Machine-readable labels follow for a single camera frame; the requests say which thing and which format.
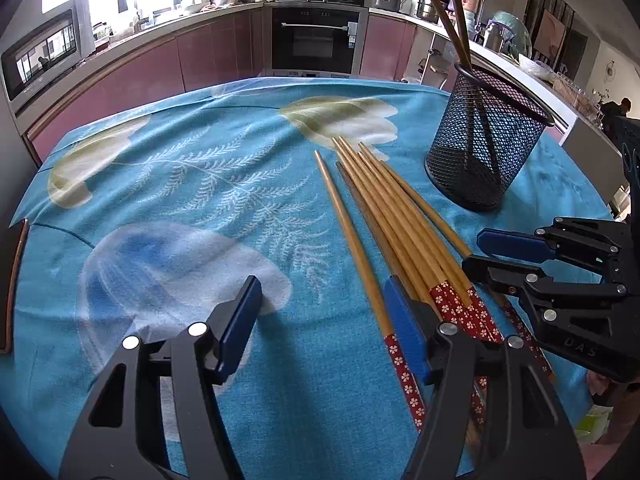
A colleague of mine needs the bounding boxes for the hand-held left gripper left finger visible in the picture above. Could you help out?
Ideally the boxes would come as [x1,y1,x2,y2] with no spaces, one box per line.
[59,275,264,480]

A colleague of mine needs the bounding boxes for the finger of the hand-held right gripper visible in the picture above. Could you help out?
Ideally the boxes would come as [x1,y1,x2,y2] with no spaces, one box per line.
[461,255,640,384]
[476,216,632,281]

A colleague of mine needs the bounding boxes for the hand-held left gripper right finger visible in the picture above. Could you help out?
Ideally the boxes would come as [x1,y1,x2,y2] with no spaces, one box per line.
[382,275,587,480]

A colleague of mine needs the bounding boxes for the black mesh utensil holder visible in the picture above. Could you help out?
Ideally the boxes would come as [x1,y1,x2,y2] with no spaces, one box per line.
[424,61,556,212]

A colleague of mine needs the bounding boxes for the bundle of wooden chopsticks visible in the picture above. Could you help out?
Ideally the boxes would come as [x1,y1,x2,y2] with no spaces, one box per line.
[314,135,557,433]

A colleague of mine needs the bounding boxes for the blue leaf print tablecloth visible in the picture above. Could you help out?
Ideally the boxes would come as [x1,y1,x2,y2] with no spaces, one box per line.
[0,77,617,480]

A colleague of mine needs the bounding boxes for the white kitchen countertop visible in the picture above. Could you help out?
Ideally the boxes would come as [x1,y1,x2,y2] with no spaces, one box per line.
[367,6,583,133]

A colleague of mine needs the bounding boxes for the green glass bowl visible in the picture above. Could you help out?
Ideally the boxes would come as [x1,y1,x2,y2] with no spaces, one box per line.
[492,10,533,60]

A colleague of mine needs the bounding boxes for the steel kettle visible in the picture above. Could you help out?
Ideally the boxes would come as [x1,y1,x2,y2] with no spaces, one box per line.
[481,20,517,54]

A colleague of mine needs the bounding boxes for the pink kitchen cabinet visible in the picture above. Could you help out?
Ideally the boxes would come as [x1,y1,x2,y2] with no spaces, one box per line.
[360,13,418,82]

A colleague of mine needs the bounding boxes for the long brown chopstick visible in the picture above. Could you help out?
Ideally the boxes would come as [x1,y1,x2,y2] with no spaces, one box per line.
[442,0,472,66]
[407,0,473,68]

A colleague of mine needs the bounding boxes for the steel pot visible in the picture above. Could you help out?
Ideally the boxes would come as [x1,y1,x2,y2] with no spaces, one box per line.
[416,0,449,24]

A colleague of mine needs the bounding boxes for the pink kitchen cabinets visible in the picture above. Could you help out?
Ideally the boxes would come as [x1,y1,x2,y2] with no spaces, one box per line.
[24,7,272,162]

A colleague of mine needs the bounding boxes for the black built-in oven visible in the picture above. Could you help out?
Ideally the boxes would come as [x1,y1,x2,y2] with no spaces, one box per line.
[271,6,363,77]

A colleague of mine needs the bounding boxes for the silver microwave oven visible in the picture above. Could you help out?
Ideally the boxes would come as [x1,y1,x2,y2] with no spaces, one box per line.
[0,0,97,113]

